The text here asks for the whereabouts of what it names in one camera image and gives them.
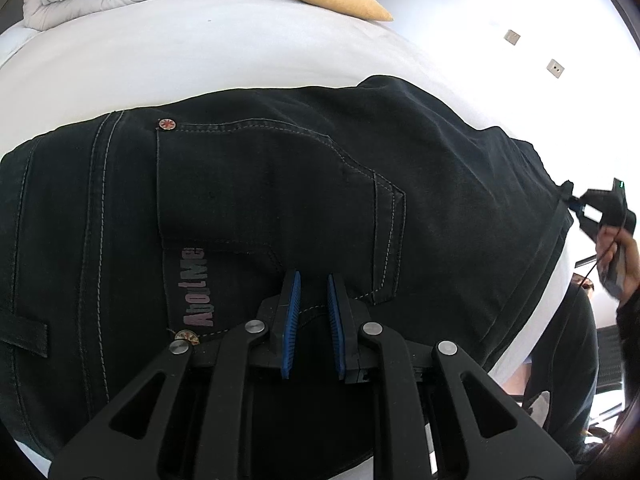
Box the black denim jeans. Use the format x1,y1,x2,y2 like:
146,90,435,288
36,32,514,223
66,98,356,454
1,76,573,456

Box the black jacket forearm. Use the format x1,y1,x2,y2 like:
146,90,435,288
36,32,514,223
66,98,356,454
616,289,640,408

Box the person's right hand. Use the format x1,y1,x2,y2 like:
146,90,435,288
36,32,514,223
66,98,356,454
596,226,640,305

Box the black thin cable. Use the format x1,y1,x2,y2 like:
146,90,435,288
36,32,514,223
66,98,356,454
569,219,626,302

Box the lower wall socket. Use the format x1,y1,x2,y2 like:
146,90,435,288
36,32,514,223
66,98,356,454
547,60,564,78

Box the wall socket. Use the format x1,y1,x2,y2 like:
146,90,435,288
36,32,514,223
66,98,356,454
547,60,564,78
504,29,521,46

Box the upper wall socket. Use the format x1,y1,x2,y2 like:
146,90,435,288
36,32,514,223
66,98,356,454
504,29,521,46

